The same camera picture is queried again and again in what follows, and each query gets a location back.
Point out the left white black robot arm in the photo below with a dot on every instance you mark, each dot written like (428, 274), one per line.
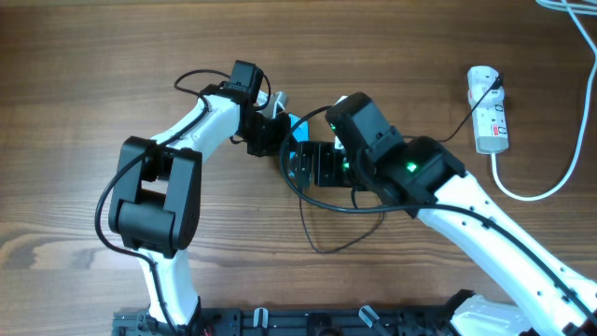
(154, 199)

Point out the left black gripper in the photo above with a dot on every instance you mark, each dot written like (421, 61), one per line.
(282, 122)

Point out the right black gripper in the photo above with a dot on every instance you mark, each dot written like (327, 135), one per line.
(325, 152)

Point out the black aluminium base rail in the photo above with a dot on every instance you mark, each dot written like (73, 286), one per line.
(418, 320)

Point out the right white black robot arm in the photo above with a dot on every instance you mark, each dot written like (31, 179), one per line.
(422, 178)

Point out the white power strip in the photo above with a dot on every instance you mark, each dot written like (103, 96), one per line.
(486, 97)

